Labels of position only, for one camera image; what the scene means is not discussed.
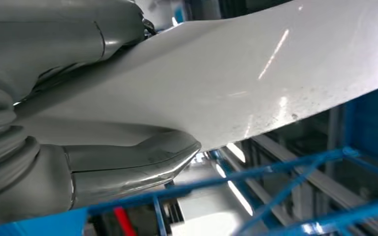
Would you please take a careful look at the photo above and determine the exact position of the blue metal shelf rack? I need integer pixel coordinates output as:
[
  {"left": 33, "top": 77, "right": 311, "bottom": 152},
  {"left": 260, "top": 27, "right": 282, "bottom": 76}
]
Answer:
[{"left": 0, "top": 81, "right": 378, "bottom": 236}]

